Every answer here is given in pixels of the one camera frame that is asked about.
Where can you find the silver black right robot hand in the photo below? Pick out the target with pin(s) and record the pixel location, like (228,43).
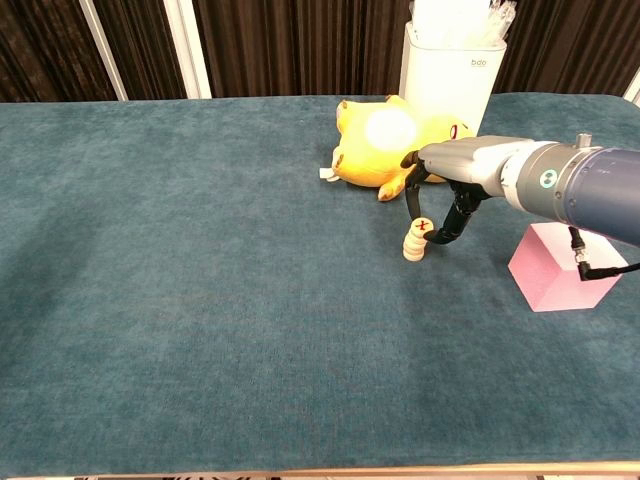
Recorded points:
(465,160)

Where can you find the teal table cloth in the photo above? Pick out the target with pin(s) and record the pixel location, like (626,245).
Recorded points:
(150,300)

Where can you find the white plastic bin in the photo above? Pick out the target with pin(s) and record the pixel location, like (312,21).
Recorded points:
(445,80)

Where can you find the yellow plush duck toy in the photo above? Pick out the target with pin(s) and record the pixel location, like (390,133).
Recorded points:
(360,155)

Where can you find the black pleated curtain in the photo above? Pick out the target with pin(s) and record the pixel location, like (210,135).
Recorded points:
(300,45)

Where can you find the wide white frame post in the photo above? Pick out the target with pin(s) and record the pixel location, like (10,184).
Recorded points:
(187,50)

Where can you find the pink foam cube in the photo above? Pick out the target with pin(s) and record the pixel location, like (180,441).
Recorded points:
(540,280)

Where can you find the clear wrapped straws bundle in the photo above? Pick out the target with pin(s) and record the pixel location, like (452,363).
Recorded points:
(500,20)

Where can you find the thin grey frame post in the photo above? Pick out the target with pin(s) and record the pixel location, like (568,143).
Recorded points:
(102,50)

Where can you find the blue grey right robot arm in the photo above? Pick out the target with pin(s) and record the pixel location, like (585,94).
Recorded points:
(590,190)

